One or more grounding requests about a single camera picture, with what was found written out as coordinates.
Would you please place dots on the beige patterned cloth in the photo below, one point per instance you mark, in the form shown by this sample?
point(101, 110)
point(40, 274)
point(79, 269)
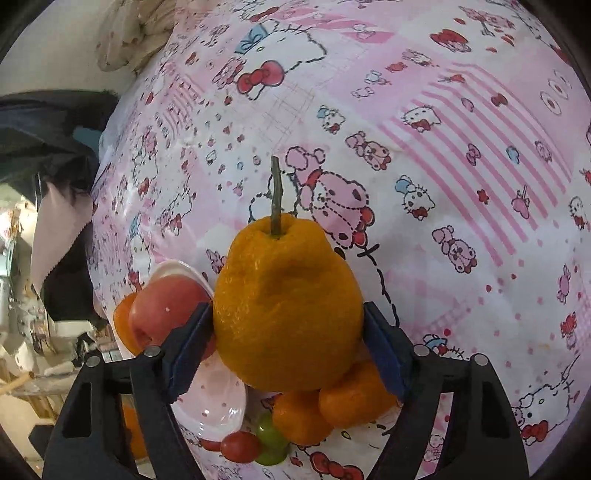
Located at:
point(129, 32)

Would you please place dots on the pink cartoon printed bedsheet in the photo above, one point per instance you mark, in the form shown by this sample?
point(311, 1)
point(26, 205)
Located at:
point(415, 184)

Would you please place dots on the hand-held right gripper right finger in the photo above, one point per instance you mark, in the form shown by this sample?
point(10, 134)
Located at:
point(385, 355)

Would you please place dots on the red cherry tomato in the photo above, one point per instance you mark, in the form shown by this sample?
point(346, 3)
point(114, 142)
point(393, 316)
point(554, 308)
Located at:
point(240, 446)
point(210, 444)

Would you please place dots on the wooden stick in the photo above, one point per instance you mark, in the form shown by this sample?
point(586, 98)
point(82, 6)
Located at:
point(16, 384)

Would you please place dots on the small mandarin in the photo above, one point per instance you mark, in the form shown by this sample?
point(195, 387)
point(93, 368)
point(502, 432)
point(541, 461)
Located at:
point(122, 323)

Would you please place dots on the large bumpy orange with stem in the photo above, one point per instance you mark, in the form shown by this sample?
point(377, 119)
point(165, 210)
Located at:
point(286, 314)

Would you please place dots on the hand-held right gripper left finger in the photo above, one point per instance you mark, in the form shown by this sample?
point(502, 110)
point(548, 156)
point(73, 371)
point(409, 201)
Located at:
point(189, 350)

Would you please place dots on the red apple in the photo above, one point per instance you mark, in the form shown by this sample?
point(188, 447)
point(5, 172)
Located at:
point(161, 304)

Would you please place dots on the black cloth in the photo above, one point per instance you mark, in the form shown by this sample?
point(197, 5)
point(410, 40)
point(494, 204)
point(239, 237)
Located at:
point(46, 124)

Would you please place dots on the round mandarin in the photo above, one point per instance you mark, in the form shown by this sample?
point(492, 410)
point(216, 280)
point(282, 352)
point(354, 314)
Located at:
point(351, 399)
point(298, 420)

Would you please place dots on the pale pink cloth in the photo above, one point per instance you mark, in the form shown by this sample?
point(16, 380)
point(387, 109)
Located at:
point(60, 230)

